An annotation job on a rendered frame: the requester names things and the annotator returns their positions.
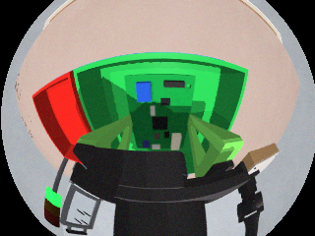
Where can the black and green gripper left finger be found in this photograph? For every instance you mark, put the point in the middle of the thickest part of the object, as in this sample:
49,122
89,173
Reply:
103,136

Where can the green bin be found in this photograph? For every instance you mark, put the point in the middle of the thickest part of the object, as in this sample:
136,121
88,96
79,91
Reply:
218,90

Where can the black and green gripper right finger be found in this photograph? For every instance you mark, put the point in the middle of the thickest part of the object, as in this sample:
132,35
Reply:
224,145

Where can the red open tray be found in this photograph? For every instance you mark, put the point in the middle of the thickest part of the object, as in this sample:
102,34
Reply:
63,122

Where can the green circuit board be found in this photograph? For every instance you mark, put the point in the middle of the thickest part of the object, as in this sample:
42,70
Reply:
159,105

